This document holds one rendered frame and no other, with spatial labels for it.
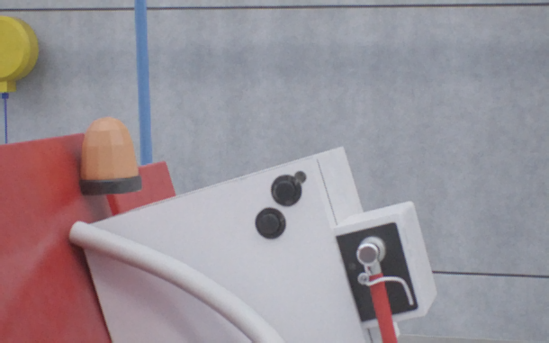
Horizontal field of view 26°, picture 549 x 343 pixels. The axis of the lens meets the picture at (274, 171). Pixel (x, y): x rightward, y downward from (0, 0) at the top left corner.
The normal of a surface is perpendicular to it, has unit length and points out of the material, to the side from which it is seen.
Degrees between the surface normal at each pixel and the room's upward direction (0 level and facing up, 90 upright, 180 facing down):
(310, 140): 90
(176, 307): 90
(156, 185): 73
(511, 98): 90
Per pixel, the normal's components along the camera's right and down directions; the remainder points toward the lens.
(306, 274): -0.24, 0.09
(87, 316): 0.91, -0.32
